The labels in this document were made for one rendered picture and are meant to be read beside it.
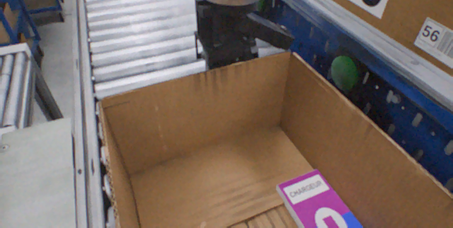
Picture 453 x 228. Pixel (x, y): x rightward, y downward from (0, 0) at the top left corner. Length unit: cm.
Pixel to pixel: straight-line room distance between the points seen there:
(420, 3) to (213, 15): 35
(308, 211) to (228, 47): 26
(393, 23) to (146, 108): 46
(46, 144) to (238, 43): 39
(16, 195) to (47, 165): 6
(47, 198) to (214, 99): 30
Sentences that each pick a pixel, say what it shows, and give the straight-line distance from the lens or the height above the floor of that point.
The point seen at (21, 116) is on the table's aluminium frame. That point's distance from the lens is 78.
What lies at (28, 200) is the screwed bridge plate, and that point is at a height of 75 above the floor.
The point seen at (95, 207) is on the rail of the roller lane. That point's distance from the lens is 53.
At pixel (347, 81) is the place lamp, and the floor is 81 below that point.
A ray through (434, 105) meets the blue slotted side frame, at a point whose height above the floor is 87.
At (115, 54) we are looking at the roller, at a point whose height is 75.
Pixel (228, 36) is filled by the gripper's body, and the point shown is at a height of 95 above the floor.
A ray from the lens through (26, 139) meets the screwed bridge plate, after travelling 66.
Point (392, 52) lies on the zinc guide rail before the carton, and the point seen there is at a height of 89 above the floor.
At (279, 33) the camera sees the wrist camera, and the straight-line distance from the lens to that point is 48.
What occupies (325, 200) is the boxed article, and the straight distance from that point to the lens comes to 48.
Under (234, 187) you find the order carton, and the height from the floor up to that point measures 76.
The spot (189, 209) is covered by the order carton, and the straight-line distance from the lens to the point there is 47.
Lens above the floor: 117
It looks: 42 degrees down
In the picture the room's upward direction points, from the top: straight up
